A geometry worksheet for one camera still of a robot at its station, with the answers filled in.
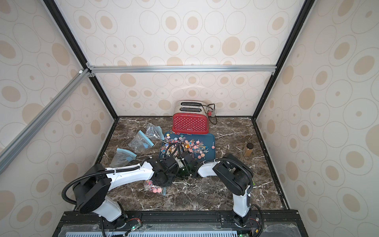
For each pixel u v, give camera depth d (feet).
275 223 2.40
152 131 3.33
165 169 2.20
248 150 3.03
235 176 1.62
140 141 3.39
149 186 2.68
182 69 3.00
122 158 3.10
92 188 1.43
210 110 3.38
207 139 3.48
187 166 2.39
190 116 3.18
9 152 1.68
